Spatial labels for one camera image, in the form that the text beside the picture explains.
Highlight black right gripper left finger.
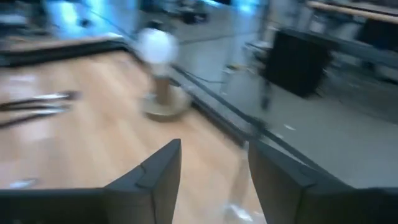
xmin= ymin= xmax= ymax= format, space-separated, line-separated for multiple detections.
xmin=0 ymin=138 xmax=182 ymax=224

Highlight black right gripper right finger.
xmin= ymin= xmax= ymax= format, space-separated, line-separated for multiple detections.
xmin=248 ymin=140 xmax=398 ymax=224

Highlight clear acrylic brush holder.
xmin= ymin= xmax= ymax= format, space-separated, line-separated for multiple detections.
xmin=222 ymin=146 xmax=254 ymax=223

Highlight black computer tower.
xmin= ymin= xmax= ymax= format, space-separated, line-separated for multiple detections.
xmin=264 ymin=29 xmax=333 ymax=98

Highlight white bulb metal table lamp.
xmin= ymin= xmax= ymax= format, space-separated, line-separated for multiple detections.
xmin=136 ymin=27 xmax=192 ymax=123

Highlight wooden background table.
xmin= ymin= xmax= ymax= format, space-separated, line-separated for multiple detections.
xmin=306 ymin=0 xmax=398 ymax=26

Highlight black aluminium table frame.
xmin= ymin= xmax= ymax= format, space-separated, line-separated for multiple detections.
xmin=0 ymin=37 xmax=324 ymax=175

